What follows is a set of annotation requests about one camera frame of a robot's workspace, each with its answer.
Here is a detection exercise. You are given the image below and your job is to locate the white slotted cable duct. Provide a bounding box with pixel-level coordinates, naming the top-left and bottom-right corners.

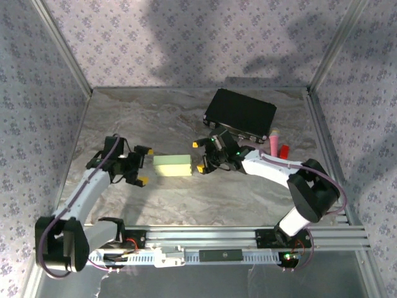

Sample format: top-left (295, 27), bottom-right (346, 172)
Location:
top-left (88, 247), bottom-right (283, 268)

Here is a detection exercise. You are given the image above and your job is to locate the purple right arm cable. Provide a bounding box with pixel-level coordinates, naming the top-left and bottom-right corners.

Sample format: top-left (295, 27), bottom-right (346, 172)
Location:
top-left (259, 150), bottom-right (348, 273)

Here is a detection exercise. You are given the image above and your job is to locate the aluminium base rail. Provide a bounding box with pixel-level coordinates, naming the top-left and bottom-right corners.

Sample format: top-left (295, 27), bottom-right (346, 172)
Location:
top-left (123, 225), bottom-right (372, 253)

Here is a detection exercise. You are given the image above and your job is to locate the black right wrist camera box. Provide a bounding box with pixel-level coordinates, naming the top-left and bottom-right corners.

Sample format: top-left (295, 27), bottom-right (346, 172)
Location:
top-left (210, 126), bottom-right (239, 153)

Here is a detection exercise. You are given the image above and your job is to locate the light green paper box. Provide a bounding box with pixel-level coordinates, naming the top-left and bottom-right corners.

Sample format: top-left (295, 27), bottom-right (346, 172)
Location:
top-left (153, 154), bottom-right (193, 177)

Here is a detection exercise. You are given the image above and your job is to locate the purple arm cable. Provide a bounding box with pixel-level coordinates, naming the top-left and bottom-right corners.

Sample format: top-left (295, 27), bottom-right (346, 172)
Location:
top-left (38, 133), bottom-right (122, 279)
top-left (259, 150), bottom-right (348, 273)

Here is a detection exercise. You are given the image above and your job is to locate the aluminium frame post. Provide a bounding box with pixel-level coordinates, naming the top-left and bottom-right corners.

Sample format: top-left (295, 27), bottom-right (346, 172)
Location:
top-left (30, 0), bottom-right (93, 96)
top-left (309, 0), bottom-right (367, 91)

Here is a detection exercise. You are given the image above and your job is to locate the aluminium side rail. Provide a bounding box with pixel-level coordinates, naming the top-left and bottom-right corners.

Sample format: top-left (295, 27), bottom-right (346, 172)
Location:
top-left (305, 88), bottom-right (364, 227)

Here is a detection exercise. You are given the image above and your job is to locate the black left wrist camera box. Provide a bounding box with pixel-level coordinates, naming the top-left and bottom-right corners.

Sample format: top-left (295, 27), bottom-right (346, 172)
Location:
top-left (104, 135), bottom-right (125, 156)

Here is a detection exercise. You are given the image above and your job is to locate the black ribbed carrying case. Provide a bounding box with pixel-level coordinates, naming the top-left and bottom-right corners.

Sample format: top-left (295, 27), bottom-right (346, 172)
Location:
top-left (203, 88), bottom-right (278, 144)

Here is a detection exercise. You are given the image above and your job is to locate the black bar on duct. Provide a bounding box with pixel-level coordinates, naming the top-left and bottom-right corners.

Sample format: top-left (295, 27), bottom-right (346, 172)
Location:
top-left (199, 249), bottom-right (243, 263)

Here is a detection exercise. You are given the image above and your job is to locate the pink toy microphone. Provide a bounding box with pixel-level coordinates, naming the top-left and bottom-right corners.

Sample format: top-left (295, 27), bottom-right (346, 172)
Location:
top-left (269, 129), bottom-right (282, 157)

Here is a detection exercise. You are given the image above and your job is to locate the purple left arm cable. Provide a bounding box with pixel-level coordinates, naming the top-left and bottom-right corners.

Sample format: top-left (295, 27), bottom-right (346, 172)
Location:
top-left (38, 133), bottom-right (122, 279)

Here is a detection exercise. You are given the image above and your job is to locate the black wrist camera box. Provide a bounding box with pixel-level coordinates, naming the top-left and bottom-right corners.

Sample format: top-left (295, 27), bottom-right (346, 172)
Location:
top-left (210, 126), bottom-right (239, 153)
top-left (104, 135), bottom-right (125, 156)

